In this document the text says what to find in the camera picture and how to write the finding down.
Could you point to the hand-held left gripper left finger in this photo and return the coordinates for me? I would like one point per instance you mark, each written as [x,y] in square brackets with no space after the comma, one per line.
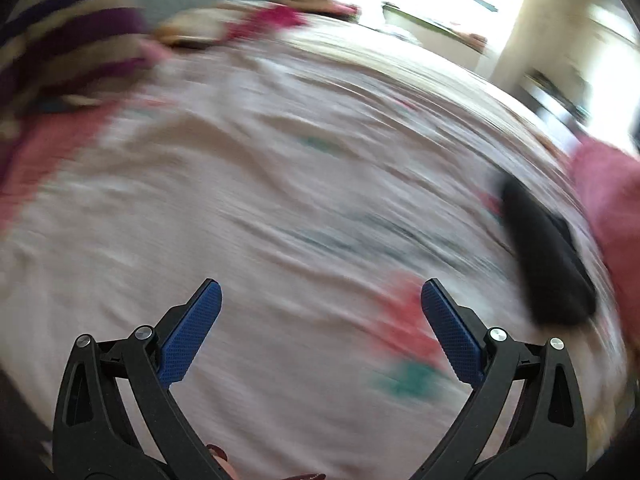
[195,330]

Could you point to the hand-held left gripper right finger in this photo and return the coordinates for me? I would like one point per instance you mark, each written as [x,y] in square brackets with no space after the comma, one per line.
[450,332]

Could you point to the black sweater with orange cuffs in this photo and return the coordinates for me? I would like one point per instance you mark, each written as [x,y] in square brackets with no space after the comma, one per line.
[545,260]

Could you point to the person's left hand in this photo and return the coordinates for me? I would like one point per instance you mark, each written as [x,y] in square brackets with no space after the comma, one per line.
[227,467]

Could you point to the printed pale pink bedsheet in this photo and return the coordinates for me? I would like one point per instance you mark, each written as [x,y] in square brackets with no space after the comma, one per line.
[250,185]

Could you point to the pink quilt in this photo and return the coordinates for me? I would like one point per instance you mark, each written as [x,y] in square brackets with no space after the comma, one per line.
[615,195]

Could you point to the pink cloth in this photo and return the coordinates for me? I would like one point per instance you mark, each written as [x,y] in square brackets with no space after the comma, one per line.
[55,160]

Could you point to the white curtain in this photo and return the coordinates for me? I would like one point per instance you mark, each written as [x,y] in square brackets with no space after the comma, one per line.
[530,35]

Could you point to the red floral cloth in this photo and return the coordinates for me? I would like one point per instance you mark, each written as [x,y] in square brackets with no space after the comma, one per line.
[260,20]

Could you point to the purple striped pillow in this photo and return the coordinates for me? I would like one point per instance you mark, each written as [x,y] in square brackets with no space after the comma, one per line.
[65,35]

